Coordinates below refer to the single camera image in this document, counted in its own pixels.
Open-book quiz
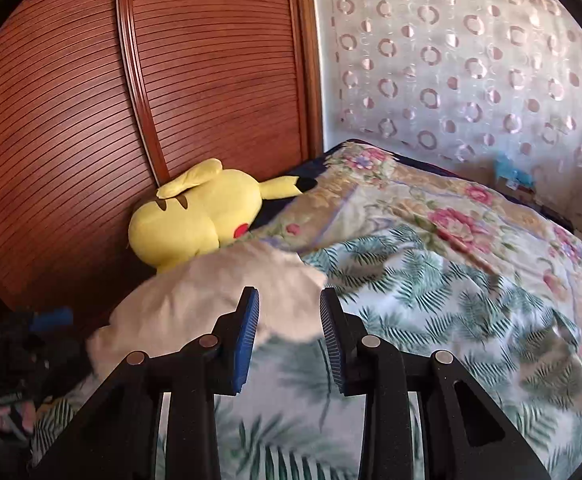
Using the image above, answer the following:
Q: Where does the beige printed T-shirt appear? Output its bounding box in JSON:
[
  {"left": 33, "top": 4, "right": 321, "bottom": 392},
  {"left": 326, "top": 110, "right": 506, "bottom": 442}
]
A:
[{"left": 87, "top": 241, "right": 328, "bottom": 378}]

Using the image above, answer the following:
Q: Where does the circle-patterned sheer curtain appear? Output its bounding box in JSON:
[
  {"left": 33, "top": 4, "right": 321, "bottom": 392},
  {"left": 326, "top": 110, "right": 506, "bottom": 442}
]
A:
[{"left": 311, "top": 0, "right": 582, "bottom": 201}]

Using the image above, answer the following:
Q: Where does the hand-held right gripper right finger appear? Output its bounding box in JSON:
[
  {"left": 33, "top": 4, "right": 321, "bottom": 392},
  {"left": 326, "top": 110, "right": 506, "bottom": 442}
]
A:
[{"left": 319, "top": 287, "right": 552, "bottom": 480}]

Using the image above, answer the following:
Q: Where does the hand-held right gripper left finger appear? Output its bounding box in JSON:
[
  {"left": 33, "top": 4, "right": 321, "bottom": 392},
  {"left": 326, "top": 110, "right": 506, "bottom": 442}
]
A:
[{"left": 31, "top": 286, "right": 260, "bottom": 480}]

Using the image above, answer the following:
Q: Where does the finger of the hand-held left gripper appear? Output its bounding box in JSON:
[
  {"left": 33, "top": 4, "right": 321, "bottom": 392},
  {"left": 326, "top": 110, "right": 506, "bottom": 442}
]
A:
[{"left": 28, "top": 307, "right": 75, "bottom": 333}]

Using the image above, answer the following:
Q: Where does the green leaf-print bed sheet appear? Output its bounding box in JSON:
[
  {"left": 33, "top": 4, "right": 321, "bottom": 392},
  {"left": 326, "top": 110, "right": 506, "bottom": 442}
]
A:
[{"left": 31, "top": 225, "right": 582, "bottom": 480}]

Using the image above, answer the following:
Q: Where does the yellow plush toy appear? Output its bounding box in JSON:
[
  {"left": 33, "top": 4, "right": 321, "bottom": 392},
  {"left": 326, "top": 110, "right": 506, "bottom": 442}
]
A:
[{"left": 128, "top": 158, "right": 316, "bottom": 275}]

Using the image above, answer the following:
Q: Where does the wooden slatted wardrobe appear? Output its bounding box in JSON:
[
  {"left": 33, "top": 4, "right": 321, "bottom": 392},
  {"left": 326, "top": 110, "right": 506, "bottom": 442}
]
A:
[{"left": 0, "top": 0, "right": 324, "bottom": 331}]

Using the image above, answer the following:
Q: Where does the blue tissue pack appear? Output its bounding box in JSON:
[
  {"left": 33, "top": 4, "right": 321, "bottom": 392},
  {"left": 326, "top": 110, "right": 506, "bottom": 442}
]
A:
[{"left": 493, "top": 156, "right": 539, "bottom": 192}]

